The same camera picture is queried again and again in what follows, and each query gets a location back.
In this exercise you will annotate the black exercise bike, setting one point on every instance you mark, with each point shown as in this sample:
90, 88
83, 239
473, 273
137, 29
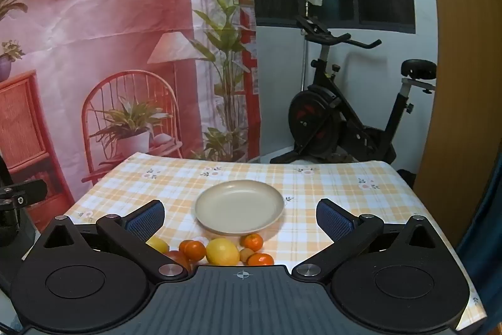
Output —
313, 119

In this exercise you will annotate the thin metal rod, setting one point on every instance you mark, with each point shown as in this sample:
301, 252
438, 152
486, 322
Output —
304, 56

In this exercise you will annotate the large round yellow citrus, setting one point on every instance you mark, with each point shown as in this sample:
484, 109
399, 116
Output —
222, 251

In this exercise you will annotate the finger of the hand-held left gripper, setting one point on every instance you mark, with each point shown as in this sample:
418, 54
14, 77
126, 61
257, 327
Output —
27, 191

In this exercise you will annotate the yellow lemon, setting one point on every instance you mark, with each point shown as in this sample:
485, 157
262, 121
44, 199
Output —
159, 244

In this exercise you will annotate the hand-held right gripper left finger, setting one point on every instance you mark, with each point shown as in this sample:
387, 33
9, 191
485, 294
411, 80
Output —
143, 221

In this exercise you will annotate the brown kiwi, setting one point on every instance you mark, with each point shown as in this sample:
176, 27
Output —
247, 254

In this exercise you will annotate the blue curtain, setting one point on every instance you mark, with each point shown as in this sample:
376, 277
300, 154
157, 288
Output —
486, 240

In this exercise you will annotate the shiny red apple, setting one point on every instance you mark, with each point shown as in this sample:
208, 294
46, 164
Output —
178, 259

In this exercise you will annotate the beige plate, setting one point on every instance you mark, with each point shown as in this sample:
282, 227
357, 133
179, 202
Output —
239, 207

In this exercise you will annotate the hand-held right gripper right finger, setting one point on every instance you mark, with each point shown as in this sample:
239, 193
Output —
335, 219

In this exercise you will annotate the printed room backdrop cloth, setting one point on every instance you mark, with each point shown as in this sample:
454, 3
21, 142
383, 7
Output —
117, 25

